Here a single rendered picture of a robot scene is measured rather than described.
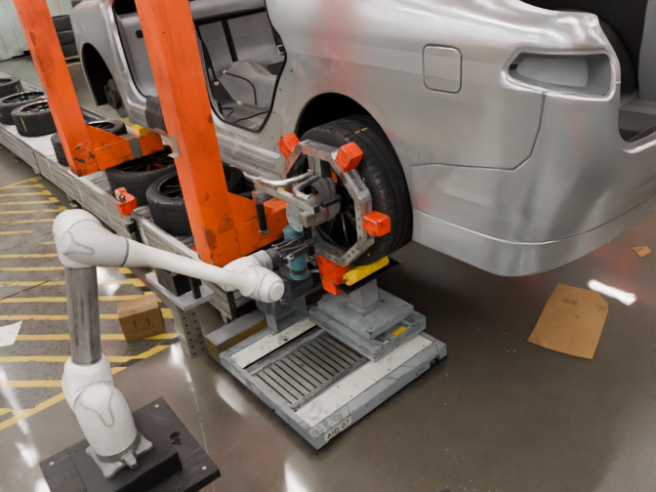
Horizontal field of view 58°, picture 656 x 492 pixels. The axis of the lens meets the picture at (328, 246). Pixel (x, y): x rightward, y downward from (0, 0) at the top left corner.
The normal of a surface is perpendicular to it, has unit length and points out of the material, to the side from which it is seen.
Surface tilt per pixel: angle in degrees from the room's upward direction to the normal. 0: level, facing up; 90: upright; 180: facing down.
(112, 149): 90
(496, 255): 90
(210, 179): 90
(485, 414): 0
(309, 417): 0
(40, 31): 90
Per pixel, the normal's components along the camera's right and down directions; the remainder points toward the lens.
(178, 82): 0.64, 0.32
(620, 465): -0.11, -0.87
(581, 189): 0.18, 0.55
